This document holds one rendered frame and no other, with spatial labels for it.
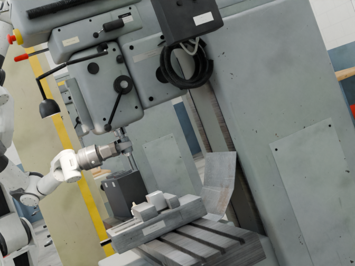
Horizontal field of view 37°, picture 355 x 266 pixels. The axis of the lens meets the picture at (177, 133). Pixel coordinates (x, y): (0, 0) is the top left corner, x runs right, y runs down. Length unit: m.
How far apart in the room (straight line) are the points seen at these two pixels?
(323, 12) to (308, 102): 5.60
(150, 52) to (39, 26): 0.41
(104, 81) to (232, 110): 0.49
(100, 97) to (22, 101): 1.84
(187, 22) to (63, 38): 0.46
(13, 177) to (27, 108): 1.60
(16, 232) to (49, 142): 1.34
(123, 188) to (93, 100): 0.58
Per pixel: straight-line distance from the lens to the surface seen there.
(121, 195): 2.40
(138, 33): 2.02
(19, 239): 2.52
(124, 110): 1.97
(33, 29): 1.94
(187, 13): 1.81
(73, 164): 2.06
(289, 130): 2.07
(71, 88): 2.02
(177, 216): 1.89
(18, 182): 2.21
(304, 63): 2.14
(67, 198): 3.76
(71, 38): 1.95
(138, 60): 1.99
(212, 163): 2.25
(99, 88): 1.96
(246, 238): 1.51
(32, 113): 3.75
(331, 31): 7.65
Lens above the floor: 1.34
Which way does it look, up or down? 4 degrees down
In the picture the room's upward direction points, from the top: 21 degrees counter-clockwise
